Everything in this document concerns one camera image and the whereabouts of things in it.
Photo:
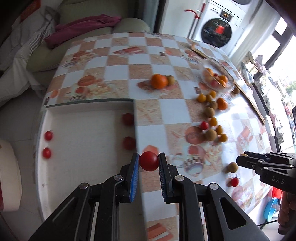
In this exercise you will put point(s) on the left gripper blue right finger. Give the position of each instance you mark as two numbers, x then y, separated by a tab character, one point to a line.
163	175

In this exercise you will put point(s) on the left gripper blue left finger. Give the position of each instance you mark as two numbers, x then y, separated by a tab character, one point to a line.
134	173

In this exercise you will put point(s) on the red cherry tomato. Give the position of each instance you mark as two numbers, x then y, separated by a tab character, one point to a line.
234	182
149	161

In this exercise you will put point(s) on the red plastic bucket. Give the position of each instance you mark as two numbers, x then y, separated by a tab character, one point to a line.
276	193

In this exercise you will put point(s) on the dark cherry tomato tray lower right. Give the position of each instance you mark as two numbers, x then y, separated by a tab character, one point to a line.
129	143

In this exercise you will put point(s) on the dark cherry tomato tray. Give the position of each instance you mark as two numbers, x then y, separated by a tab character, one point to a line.
129	143
128	119

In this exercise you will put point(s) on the dark cherry tomato tray upper right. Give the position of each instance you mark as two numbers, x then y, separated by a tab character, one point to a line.
128	119

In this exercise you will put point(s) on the white shallow tray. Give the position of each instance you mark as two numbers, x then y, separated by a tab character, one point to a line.
84	187

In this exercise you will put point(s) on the brown longan cluster lower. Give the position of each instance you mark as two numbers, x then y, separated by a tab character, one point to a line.
209	112

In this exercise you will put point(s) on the brown longan cluster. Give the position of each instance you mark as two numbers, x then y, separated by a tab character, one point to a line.
209	112
213	105

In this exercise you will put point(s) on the yellow cherry tomato cluster top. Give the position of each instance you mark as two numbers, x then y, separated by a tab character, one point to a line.
201	98

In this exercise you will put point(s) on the brown longan cluster middle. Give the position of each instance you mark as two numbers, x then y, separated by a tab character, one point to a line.
213	105

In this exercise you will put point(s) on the mandarin in fruit cluster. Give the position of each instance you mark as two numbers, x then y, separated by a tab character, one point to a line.
221	103

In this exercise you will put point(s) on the large orange mandarin on table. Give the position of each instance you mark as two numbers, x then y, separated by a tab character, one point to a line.
159	81

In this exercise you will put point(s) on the brown longan beside mandarin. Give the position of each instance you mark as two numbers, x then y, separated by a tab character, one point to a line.
171	80

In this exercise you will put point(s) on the red cherry tomato tray left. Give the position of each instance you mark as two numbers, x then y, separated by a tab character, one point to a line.
48	135

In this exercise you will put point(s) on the clear glass fruit bowl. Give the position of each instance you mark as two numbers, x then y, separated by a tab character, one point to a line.
216	76

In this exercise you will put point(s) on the white round stool box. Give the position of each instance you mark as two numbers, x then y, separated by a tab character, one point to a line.
11	183

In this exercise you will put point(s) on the wooden back scratcher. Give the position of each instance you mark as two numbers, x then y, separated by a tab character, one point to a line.
236	85

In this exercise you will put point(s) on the green sofa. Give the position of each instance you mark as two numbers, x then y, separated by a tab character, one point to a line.
45	59

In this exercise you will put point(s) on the white washing machine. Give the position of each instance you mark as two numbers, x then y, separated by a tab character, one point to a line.
219	23

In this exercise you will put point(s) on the magenta cloth on sofa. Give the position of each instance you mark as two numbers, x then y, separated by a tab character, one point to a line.
65	32

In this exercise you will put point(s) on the white striped blanket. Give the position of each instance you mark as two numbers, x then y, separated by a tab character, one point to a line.
25	38

